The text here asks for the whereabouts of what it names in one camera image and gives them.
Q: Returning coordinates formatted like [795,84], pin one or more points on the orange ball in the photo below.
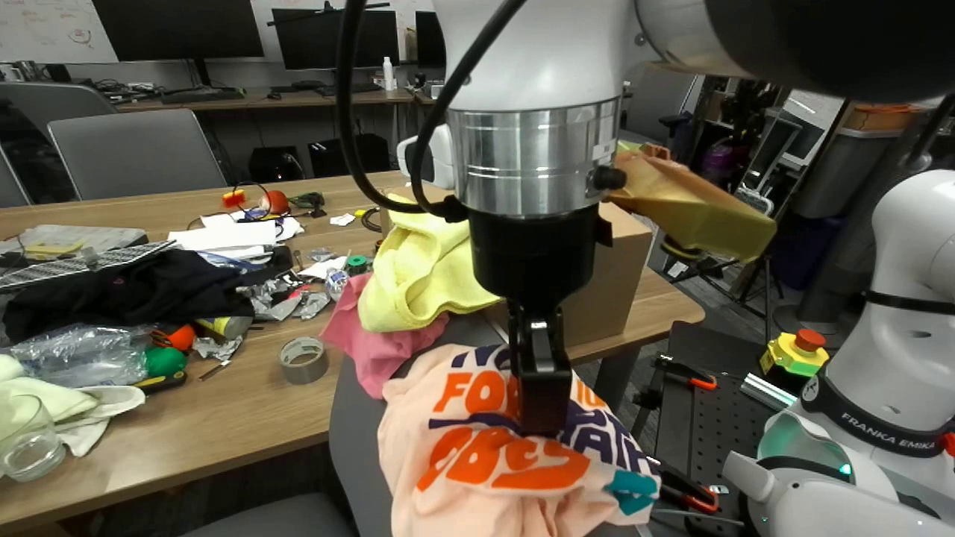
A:
[275,201]

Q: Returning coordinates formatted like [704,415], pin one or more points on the clear glass cup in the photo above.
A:
[31,449]

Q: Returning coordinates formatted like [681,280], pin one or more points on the grey trash bin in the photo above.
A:
[845,167]

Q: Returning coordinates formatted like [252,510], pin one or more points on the yellow towel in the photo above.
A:
[418,279]

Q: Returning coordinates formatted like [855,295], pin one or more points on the grey tape roll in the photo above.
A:
[302,358]

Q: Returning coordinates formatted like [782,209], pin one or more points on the small red toy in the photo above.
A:
[233,198]

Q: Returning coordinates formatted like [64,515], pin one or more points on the clear plastic bag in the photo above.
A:
[78,352]

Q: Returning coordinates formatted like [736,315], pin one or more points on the yellow red emergency stop button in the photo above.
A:
[795,352]

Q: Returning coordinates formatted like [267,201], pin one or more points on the green bottle cap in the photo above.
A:
[355,264]

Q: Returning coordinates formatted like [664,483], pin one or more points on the white spray bottle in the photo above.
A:
[390,76]

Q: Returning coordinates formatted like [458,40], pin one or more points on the wooden table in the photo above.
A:
[248,407]

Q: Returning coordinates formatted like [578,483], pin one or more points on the pink t-shirt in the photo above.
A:
[373,352]

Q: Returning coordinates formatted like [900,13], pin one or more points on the grey chair with backrest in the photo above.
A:
[352,458]

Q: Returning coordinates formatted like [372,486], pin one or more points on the white papers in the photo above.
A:
[233,236]

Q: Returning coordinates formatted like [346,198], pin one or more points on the large cardboard box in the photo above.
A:
[622,285]

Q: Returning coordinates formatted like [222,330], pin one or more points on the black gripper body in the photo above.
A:
[531,255]

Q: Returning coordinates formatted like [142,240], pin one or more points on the dark grey office chair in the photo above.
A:
[48,100]

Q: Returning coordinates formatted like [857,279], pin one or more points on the pale green cloth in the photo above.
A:
[48,404]

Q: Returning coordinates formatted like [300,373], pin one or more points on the green ball toy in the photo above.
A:
[166,363]

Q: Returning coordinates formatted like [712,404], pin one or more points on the black perforated mounting board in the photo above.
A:
[704,427]

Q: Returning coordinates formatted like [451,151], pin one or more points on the grey folded cloth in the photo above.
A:
[78,240]

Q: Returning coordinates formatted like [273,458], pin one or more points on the orange toy piece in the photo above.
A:
[181,339]

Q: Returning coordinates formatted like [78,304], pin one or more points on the black cloth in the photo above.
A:
[130,288]

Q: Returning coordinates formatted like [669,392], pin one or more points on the wall whiteboard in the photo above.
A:
[48,31]

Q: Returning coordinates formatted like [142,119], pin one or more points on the tan wrist camera mount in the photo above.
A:
[695,209]

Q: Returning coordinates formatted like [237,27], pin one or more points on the peach t-shirt with orange print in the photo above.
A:
[497,467]

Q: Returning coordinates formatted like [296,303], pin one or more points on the wooden computer desk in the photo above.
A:
[279,100]

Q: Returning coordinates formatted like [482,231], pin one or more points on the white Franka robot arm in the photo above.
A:
[539,60]

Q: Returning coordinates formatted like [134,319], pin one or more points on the crumpled silver wrapper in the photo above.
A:
[284,300]

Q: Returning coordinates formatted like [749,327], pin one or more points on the black bag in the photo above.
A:
[275,166]
[328,154]

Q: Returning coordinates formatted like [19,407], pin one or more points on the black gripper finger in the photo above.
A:
[545,398]
[516,343]

